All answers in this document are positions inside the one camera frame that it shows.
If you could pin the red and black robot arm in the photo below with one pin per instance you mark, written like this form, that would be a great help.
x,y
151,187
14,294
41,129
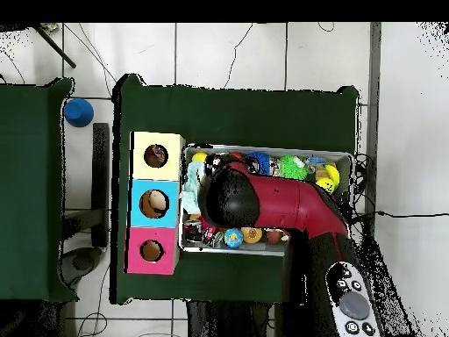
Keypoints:
x,y
295,203

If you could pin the shallow clear mesh bin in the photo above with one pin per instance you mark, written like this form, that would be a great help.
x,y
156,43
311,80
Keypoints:
x,y
189,242

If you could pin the wooden box with three holes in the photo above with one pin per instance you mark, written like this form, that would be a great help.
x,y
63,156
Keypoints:
x,y
154,203

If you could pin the mint green cloth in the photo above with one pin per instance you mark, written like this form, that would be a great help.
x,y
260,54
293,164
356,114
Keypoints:
x,y
189,193

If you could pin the yellow ball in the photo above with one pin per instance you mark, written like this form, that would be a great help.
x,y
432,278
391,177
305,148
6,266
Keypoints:
x,y
325,184
200,157

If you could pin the globe print ball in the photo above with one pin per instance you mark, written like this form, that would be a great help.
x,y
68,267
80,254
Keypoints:
x,y
233,238

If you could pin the green fuzzy toy with eyes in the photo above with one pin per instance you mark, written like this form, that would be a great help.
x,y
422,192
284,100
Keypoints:
x,y
293,168

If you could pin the dark green table cloth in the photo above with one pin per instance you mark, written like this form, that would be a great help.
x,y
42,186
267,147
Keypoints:
x,y
31,175
231,112

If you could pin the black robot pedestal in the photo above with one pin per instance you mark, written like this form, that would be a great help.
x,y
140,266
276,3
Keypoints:
x,y
224,321

